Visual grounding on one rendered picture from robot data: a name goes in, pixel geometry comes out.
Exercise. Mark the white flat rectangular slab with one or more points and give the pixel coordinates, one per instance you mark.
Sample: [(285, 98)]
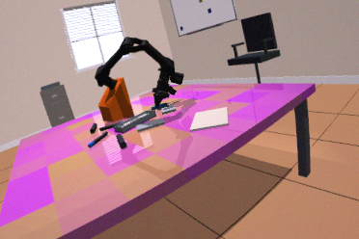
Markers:
[(210, 119)]

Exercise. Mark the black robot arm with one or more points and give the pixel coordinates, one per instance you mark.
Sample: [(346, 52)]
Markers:
[(167, 66)]

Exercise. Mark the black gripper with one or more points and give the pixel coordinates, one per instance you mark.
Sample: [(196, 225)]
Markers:
[(160, 92)]

